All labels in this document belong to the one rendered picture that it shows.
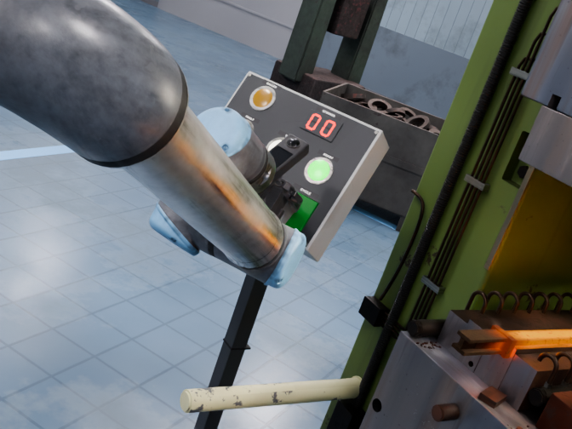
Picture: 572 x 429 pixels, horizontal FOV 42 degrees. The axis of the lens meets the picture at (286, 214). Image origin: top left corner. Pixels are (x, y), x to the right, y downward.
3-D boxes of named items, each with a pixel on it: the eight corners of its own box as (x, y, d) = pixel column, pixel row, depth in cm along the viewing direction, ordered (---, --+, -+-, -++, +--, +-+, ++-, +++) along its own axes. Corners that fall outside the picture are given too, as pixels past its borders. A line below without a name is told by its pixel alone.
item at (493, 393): (493, 408, 118) (496, 403, 118) (477, 397, 120) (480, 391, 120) (504, 401, 122) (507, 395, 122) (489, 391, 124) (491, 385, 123)
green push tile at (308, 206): (297, 235, 144) (318, 202, 145) (266, 218, 148) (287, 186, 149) (300, 238, 146) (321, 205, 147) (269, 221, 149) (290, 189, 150)
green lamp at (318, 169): (315, 184, 146) (322, 163, 145) (302, 174, 150) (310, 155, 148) (328, 185, 148) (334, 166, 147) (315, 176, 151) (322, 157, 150)
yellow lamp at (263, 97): (258, 110, 156) (265, 90, 155) (248, 103, 160) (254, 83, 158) (271, 112, 158) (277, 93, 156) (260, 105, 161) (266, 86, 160)
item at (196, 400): (185, 421, 144) (193, 398, 142) (175, 403, 148) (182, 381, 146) (359, 404, 169) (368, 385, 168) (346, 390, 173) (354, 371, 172)
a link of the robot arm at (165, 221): (196, 254, 108) (238, 180, 110) (132, 220, 111) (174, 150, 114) (215, 269, 116) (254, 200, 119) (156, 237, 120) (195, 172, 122)
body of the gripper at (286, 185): (243, 213, 139) (219, 188, 128) (268, 174, 140) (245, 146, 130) (276, 231, 136) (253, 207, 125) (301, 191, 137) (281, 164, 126)
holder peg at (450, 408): (438, 426, 120) (445, 411, 119) (428, 414, 122) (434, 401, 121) (455, 423, 122) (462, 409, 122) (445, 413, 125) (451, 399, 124)
